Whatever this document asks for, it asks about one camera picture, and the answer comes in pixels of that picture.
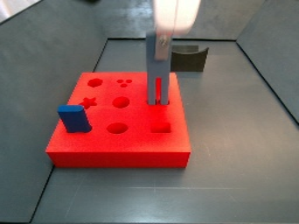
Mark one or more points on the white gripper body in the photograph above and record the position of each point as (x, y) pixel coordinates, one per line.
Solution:
(174, 16)

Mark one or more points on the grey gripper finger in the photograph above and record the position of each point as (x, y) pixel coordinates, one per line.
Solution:
(162, 46)

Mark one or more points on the red shape-sorting board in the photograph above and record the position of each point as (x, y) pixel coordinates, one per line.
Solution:
(132, 134)

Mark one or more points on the black curved holder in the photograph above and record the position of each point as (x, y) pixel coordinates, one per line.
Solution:
(189, 58)

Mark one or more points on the light blue double-square peg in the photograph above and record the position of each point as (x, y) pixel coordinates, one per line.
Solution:
(158, 68)

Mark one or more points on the dark blue block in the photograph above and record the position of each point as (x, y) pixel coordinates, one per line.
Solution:
(74, 118)

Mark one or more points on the tall red block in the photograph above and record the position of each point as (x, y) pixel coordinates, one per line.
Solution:
(158, 90)

